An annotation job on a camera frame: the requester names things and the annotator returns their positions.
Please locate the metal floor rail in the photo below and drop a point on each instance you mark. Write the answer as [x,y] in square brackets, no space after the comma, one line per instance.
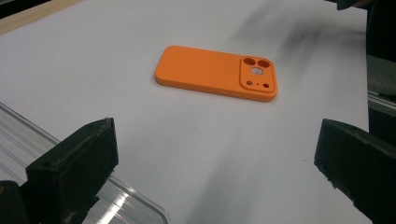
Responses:
[383,99]

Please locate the clear plastic packaging tray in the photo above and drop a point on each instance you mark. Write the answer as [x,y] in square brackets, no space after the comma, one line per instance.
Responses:
[18,140]

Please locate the wooden table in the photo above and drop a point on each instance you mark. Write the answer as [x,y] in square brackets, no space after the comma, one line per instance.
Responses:
[18,20]

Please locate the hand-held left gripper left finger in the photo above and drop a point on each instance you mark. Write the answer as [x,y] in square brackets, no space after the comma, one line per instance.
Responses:
[71,168]

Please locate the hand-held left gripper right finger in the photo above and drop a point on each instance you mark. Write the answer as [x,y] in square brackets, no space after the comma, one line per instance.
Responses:
[358,161]

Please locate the white table board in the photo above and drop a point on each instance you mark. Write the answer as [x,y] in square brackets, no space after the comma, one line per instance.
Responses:
[186,140]

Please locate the orange ball-like object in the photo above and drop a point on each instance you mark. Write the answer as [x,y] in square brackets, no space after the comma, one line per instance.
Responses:
[199,68]

